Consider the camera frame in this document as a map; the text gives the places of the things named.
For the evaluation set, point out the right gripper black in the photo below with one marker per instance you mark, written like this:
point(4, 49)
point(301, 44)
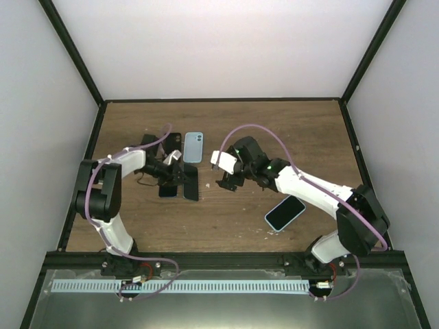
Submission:
point(227, 181)

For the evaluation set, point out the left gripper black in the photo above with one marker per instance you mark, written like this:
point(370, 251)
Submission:
point(174, 173)

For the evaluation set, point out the dark green phone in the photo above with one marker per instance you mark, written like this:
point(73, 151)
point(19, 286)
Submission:
point(190, 187)

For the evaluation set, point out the blue phone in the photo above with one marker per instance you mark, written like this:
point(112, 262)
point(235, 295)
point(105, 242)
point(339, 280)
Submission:
point(168, 191)

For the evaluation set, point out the black phone case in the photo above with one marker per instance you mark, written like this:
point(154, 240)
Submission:
point(171, 143)

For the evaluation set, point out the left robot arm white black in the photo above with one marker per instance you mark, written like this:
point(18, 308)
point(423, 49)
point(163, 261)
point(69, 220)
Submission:
point(97, 195)

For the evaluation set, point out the metal front plate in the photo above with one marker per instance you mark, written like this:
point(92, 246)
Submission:
point(372, 298)

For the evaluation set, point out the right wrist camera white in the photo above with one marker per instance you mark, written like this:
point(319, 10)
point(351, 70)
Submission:
point(224, 161)

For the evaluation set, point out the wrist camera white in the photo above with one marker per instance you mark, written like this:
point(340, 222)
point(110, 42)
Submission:
point(224, 161)
point(174, 156)

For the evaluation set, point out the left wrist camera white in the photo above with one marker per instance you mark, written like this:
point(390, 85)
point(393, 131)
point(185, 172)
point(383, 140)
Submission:
point(174, 156)

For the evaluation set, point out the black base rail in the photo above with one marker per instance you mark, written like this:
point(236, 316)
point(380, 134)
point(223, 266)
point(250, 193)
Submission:
point(291, 263)

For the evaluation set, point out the light-blue slotted cable duct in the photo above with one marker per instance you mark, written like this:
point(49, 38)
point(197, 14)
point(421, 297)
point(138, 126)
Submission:
point(300, 287)

